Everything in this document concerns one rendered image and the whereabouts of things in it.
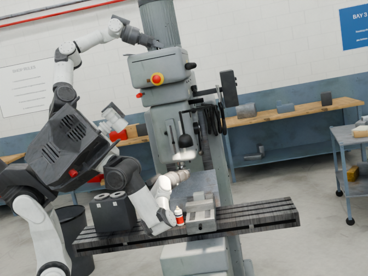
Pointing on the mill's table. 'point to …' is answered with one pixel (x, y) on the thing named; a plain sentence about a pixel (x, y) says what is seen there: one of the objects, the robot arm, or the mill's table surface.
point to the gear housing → (166, 93)
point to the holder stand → (113, 212)
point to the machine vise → (191, 227)
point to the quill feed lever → (198, 136)
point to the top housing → (158, 66)
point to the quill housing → (157, 120)
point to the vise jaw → (201, 205)
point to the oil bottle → (179, 217)
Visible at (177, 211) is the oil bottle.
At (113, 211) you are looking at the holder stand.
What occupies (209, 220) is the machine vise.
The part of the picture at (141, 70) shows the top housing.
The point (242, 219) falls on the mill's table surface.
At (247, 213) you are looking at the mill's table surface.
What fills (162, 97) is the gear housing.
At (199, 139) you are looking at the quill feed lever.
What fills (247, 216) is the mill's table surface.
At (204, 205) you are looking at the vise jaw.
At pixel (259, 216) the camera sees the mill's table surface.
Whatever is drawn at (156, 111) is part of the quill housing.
